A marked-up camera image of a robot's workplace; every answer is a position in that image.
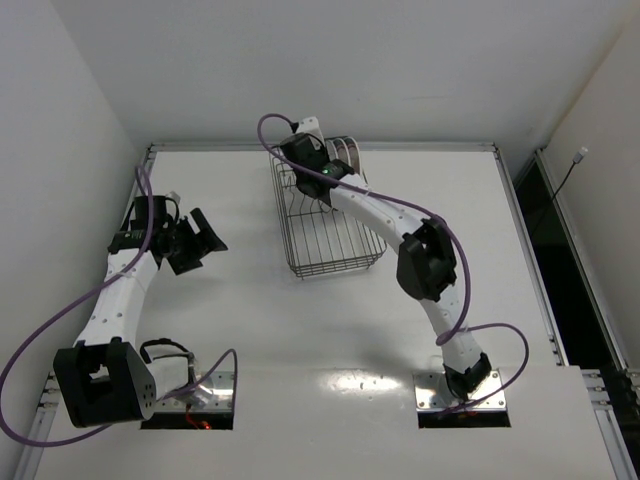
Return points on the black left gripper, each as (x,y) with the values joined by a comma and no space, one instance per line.
(189,248)

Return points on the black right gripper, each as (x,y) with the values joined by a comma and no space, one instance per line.
(298,151)

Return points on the white plate with teal rim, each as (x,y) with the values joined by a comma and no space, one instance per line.
(331,150)

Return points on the green red rimmed plate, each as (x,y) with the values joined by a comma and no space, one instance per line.
(353,151)
(342,151)

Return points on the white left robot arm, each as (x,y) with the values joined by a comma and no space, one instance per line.
(106,377)

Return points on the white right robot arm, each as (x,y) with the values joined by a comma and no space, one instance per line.
(431,267)

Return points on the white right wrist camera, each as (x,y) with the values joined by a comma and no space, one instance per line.
(311,126)

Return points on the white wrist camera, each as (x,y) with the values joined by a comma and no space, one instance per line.
(311,126)
(173,195)

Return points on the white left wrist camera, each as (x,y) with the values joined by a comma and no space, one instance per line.
(173,195)

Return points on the grey wire dish rack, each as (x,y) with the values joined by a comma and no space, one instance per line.
(317,239)

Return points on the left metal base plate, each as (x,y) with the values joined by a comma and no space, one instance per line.
(214,395)

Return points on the metal base plate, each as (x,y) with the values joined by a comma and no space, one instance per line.
(214,395)
(433,395)

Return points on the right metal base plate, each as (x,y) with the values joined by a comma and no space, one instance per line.
(433,395)

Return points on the aluminium frame rail right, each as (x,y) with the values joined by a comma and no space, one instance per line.
(585,332)

